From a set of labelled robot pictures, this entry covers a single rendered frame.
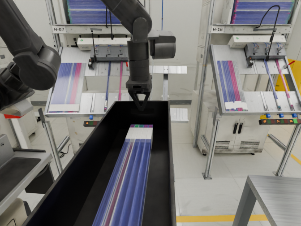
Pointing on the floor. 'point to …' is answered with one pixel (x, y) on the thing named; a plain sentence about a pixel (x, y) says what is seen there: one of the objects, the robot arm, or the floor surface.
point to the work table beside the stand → (271, 200)
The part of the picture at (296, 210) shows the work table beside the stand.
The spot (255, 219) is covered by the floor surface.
